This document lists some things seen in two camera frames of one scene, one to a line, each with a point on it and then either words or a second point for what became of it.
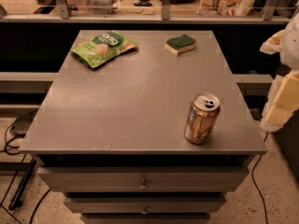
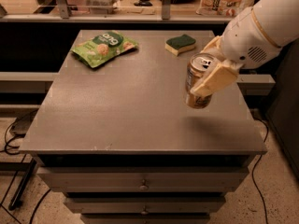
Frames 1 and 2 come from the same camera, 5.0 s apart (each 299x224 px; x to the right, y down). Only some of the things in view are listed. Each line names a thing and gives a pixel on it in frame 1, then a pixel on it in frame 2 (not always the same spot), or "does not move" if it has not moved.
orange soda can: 202,118 → 199,65
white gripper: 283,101 → 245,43
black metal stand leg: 17,199 does not move
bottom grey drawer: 145,218 does not move
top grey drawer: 144,179 does not move
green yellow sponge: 178,44 does not move
